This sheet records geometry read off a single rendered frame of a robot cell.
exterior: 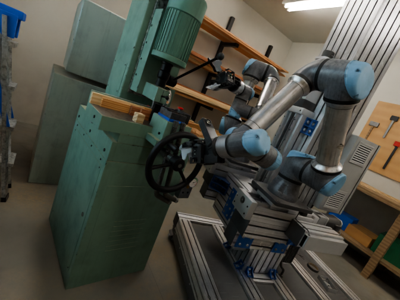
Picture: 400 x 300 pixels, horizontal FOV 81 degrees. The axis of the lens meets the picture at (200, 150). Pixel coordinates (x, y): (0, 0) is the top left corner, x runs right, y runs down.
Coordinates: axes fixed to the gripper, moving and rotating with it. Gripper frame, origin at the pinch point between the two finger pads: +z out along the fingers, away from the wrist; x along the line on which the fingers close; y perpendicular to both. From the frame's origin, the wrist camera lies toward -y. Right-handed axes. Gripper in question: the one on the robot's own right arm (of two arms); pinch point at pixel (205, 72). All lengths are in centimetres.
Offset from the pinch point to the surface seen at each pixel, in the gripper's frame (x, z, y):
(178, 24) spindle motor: -15.4, 17.9, -0.6
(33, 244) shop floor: 95, 42, -84
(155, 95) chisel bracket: 12.9, 15.6, -17.7
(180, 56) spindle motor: -4.5, 12.2, -4.7
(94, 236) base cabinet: 82, 27, -39
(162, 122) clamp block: 28.4, 18.0, -5.4
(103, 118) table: 31, 40, -13
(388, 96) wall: -80, -311, 35
